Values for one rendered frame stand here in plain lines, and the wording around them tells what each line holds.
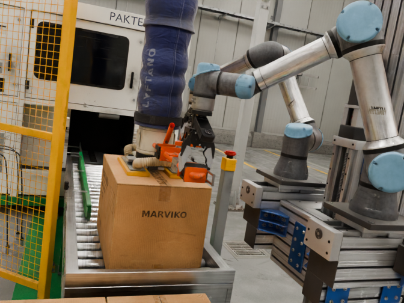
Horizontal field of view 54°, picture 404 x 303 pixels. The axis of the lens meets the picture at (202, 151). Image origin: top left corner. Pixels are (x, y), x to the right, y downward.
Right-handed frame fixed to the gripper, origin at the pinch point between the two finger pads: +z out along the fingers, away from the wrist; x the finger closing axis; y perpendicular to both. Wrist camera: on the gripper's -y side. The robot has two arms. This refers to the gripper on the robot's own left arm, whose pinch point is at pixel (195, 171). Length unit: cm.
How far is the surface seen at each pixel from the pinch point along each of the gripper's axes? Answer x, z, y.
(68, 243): 35, 49, 54
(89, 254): 25, 54, 54
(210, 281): -23, 52, 23
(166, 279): -3, 51, 23
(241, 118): -158, -4, 305
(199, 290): -19, 56, 23
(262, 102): -494, -27, 900
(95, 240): 21, 55, 72
